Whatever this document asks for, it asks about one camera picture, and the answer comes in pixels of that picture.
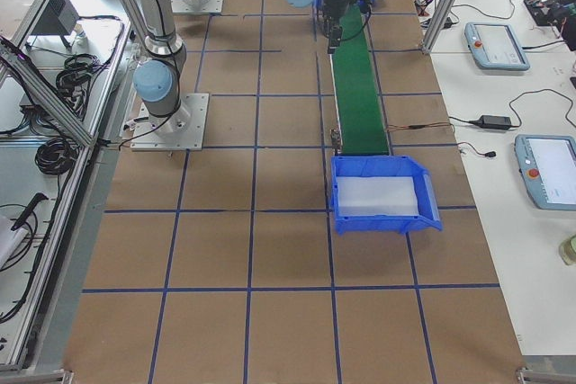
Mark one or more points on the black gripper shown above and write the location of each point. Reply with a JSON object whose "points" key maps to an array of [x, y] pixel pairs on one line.
{"points": [[332, 12]]}

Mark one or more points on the white foam pad destination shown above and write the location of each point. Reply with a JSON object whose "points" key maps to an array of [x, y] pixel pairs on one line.
{"points": [[376, 196]]}

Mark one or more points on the blue destination bin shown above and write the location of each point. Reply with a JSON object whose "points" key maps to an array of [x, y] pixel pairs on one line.
{"points": [[387, 166]]}

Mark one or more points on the far teach pendant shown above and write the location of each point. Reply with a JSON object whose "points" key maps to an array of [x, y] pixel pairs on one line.
{"points": [[495, 47]]}

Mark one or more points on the green conveyor belt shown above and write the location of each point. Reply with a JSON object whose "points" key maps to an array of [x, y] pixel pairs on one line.
{"points": [[360, 128]]}

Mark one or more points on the aluminium frame post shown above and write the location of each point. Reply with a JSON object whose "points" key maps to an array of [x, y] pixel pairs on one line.
{"points": [[443, 2]]}

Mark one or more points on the teach pendant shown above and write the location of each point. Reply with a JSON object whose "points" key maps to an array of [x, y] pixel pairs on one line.
{"points": [[495, 47], [547, 166]]}

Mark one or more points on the black power adapter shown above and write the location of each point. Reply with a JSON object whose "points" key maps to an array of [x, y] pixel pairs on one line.
{"points": [[495, 122]]}

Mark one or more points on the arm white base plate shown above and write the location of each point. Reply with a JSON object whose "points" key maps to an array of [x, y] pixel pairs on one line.
{"points": [[184, 130], [197, 7]]}

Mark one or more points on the near teach pendant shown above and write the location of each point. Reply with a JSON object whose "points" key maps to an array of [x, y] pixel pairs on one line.
{"points": [[547, 166]]}

